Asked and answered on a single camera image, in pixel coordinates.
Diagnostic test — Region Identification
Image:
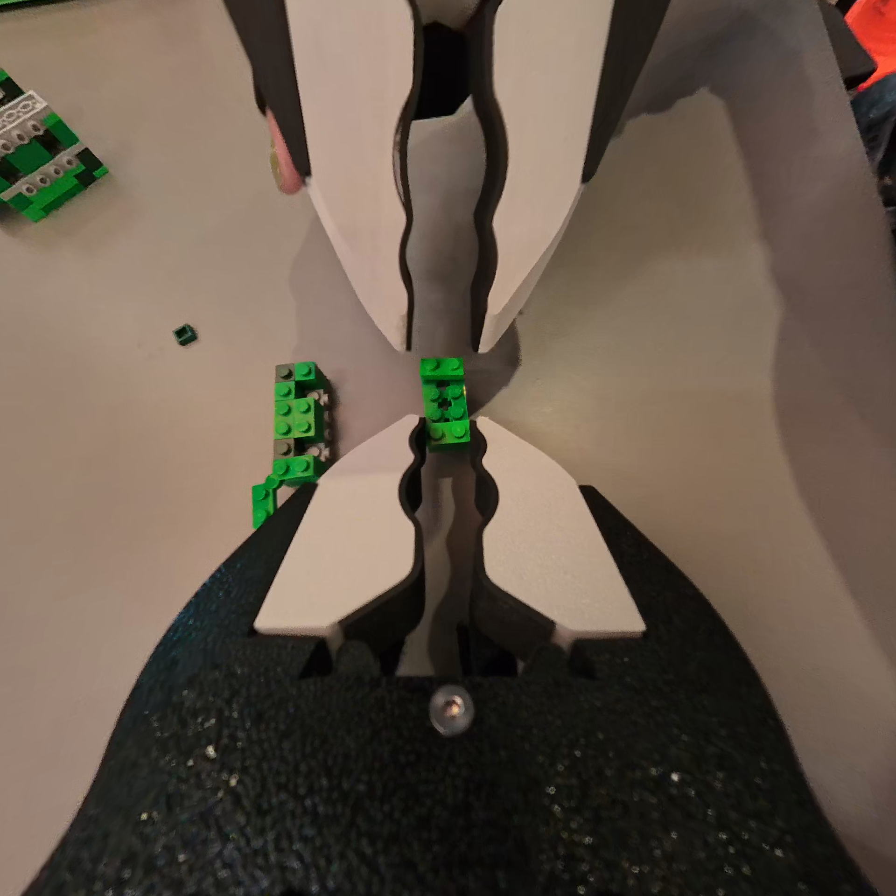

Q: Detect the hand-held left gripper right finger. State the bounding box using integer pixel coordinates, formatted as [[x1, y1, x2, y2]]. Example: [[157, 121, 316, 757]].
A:
[[472, 416, 646, 660]]

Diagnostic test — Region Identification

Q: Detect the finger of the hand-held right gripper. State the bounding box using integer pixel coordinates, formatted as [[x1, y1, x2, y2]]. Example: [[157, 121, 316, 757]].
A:
[[283, 0, 426, 353], [471, 0, 618, 354]]

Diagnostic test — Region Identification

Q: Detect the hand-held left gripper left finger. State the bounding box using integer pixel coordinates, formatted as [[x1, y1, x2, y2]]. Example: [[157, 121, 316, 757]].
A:
[[253, 413, 429, 673]]

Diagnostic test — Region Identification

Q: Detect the long green brick assembly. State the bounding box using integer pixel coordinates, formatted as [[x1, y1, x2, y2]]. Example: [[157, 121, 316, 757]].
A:
[[251, 360, 338, 530]]

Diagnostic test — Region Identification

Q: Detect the small green brick assembly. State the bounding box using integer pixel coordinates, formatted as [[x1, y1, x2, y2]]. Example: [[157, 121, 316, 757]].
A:
[[419, 357, 474, 453]]

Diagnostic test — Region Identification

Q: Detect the grey desk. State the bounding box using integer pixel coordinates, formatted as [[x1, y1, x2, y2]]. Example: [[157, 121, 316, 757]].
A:
[[0, 0, 896, 896]]

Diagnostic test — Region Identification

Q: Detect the person's right hand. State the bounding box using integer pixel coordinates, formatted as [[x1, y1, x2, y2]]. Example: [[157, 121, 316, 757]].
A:
[[265, 111, 307, 195]]

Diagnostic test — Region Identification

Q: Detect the green and grey brick build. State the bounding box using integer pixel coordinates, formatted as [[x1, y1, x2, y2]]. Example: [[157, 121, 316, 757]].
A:
[[0, 66, 111, 225]]

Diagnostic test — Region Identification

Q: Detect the dark blue cloth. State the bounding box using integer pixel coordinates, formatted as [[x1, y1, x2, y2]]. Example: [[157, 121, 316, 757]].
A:
[[850, 90, 896, 233]]

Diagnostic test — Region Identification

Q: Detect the orange object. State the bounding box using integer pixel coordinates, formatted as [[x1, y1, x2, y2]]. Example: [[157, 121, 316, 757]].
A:
[[846, 0, 896, 92]]

